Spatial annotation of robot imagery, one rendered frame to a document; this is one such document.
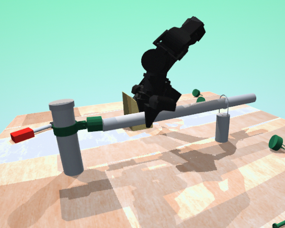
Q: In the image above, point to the grey metal pipe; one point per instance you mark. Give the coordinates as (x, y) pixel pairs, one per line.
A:
(136, 119)

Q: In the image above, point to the green pipe clamp with end cup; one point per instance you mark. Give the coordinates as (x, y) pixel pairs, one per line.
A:
(92, 124)

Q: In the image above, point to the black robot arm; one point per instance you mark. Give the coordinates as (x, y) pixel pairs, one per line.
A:
(173, 46)

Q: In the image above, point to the grey post with cap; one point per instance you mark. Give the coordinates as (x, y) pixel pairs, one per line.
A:
(69, 148)

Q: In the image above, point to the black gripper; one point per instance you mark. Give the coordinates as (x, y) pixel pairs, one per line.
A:
(150, 98)

